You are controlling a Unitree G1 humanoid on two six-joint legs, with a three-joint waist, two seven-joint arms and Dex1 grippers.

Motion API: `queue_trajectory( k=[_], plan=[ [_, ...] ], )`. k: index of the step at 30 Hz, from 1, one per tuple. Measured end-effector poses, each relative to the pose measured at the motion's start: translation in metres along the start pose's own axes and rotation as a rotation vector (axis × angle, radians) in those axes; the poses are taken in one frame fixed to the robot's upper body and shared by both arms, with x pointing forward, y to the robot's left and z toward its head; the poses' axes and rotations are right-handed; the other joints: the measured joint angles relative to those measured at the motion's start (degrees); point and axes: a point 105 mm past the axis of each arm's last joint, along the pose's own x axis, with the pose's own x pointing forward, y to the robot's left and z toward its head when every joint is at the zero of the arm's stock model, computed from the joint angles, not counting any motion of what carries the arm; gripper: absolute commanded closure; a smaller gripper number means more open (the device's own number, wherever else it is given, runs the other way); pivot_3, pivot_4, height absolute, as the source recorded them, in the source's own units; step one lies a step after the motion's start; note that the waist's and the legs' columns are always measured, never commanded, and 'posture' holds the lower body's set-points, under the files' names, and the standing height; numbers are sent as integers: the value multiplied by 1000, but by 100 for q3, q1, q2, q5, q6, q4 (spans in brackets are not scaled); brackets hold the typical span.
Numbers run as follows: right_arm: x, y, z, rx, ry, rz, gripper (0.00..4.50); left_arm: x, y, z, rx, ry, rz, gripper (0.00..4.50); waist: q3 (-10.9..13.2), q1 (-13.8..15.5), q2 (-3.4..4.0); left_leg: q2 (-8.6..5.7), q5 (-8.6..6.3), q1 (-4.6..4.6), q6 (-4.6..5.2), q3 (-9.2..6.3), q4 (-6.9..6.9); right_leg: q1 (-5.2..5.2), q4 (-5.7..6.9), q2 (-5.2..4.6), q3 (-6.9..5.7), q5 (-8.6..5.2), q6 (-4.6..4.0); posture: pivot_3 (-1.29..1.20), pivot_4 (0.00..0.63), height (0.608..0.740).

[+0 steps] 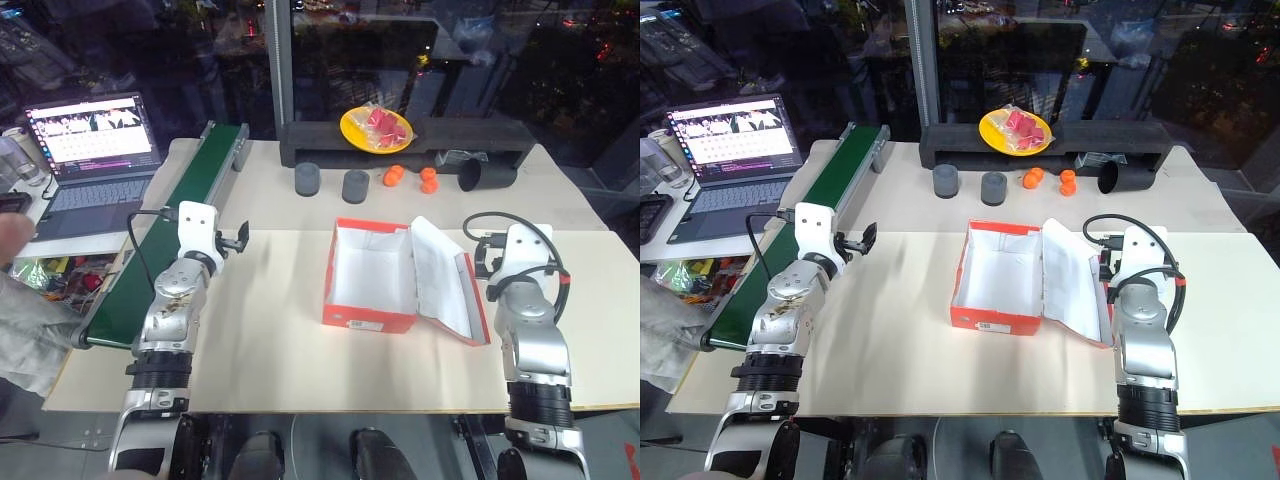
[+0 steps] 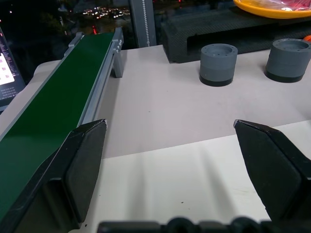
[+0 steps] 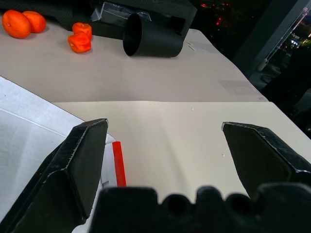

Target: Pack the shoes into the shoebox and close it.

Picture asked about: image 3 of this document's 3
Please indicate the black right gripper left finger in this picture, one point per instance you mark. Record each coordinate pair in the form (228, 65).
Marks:
(60, 174)

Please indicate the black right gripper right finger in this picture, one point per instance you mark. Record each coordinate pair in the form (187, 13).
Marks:
(264, 160)

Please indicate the red stick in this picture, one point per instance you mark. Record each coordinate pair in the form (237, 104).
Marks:
(119, 163)

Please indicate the lumpy orange pepper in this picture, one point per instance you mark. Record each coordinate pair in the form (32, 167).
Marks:
(79, 42)
(83, 28)

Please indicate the smooth orange tomato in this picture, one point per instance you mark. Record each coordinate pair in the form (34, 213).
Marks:
(16, 23)
(36, 21)

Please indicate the black cylindrical cup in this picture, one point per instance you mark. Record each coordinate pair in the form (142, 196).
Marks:
(151, 38)

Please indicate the black fabric bag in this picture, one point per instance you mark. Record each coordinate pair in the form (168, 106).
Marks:
(102, 14)

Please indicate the clear plastic packaging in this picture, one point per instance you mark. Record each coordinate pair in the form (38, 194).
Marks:
(116, 13)

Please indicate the grey window frame post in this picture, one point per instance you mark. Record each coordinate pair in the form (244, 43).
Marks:
(272, 36)

